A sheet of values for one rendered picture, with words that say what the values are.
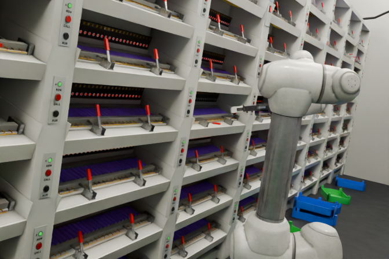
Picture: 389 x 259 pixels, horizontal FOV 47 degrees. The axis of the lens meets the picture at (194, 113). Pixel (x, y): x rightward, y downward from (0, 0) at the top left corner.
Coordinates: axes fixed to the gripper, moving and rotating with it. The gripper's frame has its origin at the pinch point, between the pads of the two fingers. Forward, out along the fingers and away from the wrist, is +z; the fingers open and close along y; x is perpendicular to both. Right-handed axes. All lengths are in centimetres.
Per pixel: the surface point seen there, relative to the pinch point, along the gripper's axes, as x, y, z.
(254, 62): 24.1, 18.1, -3.5
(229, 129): -9.3, -1.9, 4.5
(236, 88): 10.3, -2.0, -0.6
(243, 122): -6.5, 17.7, 5.1
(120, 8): 30, -97, -6
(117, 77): 10, -94, -1
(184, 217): -46, -33, 15
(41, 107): 1, -122, 1
